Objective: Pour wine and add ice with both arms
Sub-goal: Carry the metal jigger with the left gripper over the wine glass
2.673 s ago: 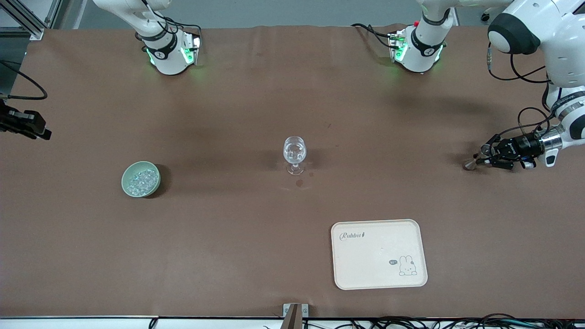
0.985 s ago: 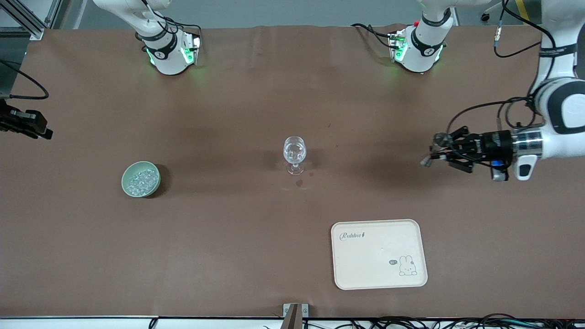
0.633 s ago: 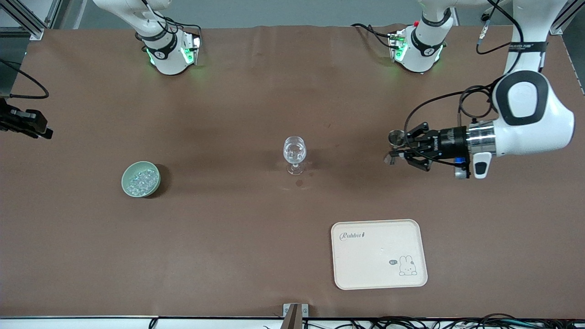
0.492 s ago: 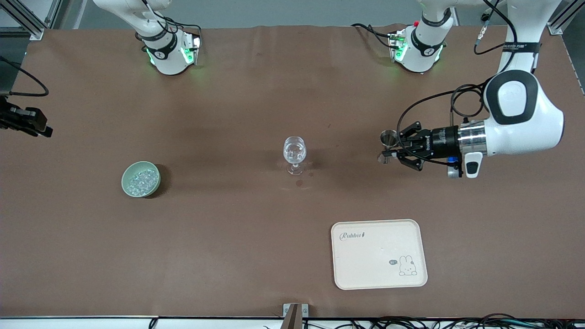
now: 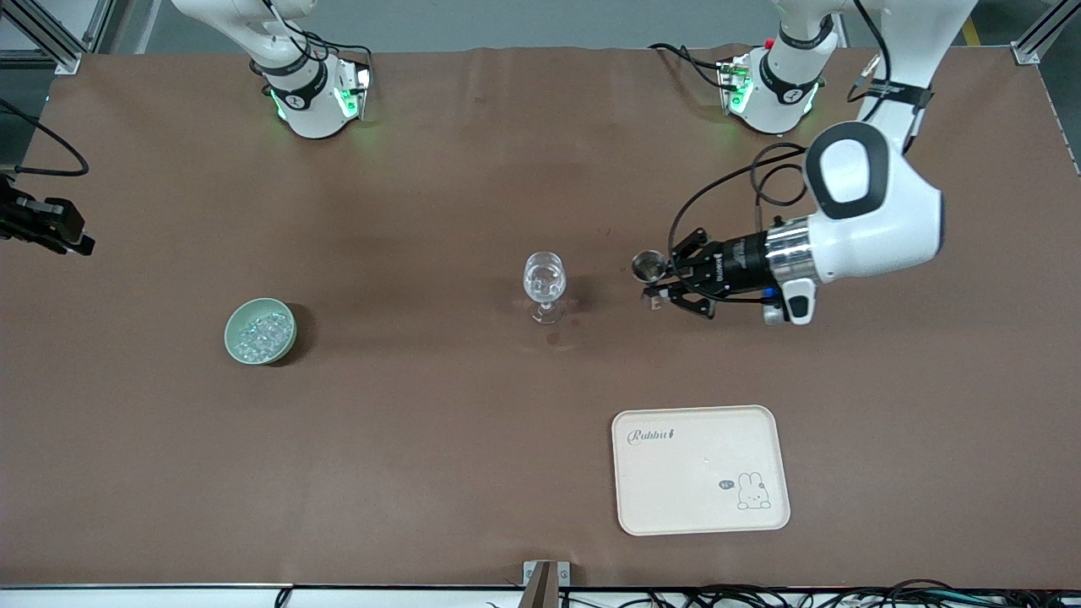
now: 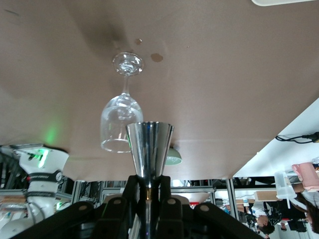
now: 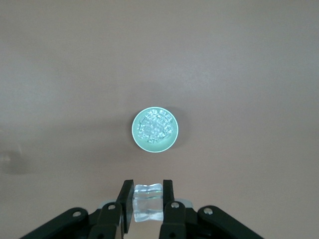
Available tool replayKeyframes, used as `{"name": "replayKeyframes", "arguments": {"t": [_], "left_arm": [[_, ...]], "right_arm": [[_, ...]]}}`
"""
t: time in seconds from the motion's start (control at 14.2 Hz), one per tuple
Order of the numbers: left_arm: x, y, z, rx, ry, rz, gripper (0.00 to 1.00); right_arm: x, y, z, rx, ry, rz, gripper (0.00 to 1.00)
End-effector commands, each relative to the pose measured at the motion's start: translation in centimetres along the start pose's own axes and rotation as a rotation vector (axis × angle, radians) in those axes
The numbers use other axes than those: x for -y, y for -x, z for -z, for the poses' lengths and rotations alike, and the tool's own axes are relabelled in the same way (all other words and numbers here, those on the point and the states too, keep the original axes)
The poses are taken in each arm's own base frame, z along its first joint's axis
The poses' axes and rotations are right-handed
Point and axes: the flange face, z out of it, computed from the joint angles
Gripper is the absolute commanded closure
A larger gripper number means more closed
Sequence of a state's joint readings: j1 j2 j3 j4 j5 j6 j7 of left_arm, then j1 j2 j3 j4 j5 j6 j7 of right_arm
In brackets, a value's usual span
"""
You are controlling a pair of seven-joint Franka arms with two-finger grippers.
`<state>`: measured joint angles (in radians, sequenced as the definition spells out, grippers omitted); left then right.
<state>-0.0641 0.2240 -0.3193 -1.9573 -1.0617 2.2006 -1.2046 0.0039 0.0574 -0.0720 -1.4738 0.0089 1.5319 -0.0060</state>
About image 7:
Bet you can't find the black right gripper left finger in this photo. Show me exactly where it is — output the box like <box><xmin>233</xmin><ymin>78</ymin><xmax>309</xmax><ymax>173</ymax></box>
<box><xmin>22</xmin><ymin>179</ymin><xmax>136</xmax><ymax>239</ymax></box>

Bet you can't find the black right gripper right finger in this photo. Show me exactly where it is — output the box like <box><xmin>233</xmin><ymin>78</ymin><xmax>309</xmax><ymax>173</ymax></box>
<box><xmin>159</xmin><ymin>179</ymin><xmax>265</xmax><ymax>239</ymax></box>

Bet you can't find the single clear ice cube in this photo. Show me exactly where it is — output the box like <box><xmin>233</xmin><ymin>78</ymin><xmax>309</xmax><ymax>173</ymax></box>
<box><xmin>133</xmin><ymin>183</ymin><xmax>164</xmax><ymax>223</ymax></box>

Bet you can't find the pile of clear ice cubes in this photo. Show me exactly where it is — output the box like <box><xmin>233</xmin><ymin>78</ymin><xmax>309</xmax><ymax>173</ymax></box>
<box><xmin>136</xmin><ymin>109</ymin><xmax>174</xmax><ymax>144</ymax></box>

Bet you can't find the pale green ceramic bowl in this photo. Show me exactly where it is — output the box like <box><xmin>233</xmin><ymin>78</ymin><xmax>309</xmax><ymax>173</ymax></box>
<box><xmin>131</xmin><ymin>106</ymin><xmax>179</xmax><ymax>153</ymax></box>

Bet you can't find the brown table cover mat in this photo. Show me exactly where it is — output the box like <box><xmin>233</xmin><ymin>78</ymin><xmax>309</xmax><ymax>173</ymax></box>
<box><xmin>0</xmin><ymin>0</ymin><xmax>319</xmax><ymax>239</ymax></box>

